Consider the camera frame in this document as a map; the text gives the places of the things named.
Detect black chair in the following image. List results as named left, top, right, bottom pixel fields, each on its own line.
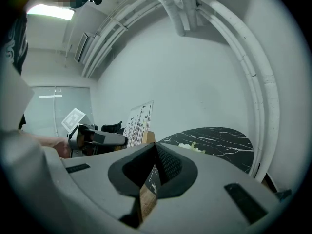
left=100, top=120, right=123, bottom=133

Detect black patterned shirt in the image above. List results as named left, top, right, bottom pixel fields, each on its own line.
left=1, top=13, right=29, bottom=76

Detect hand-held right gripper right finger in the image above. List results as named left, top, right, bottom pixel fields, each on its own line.
left=142, top=142, right=281, bottom=234

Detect thin white conduit bundle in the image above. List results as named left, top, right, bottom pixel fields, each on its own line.
left=80, top=0, right=176, bottom=79

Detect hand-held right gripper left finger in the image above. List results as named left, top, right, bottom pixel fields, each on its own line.
left=59, top=142, right=157, bottom=229

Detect white ceiling air conditioner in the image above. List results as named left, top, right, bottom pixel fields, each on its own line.
left=73, top=32, right=96, bottom=63

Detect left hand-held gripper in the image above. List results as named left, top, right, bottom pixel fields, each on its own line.
left=60, top=108, right=129, bottom=158

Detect white flowers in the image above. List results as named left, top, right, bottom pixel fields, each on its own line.
left=178, top=141, right=206, bottom=154

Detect white insulated duct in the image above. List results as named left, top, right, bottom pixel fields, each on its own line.
left=175, top=0, right=198, bottom=31
left=148, top=0, right=186, bottom=37

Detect frosted glass door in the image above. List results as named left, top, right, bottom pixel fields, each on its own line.
left=23, top=85, right=95, bottom=138

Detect person's left forearm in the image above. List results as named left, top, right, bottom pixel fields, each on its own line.
left=21, top=130, right=72, bottom=159

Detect black marble table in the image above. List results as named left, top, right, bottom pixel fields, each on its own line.
left=143, top=127, right=254, bottom=195

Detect rectangular ceiling light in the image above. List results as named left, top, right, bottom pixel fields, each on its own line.
left=26, top=4, right=75, bottom=22

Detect large white curved pipe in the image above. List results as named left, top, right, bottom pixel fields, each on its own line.
left=195, top=0, right=281, bottom=182

